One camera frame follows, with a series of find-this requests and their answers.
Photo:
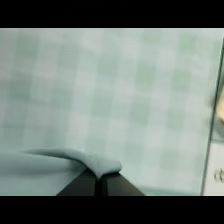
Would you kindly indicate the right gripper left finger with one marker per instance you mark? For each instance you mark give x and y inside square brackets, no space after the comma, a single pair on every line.
[81,187]

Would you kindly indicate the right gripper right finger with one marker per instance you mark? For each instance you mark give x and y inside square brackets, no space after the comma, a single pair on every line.
[119,187]

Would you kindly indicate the pale blue shirt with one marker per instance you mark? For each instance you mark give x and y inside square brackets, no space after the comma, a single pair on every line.
[40,170]

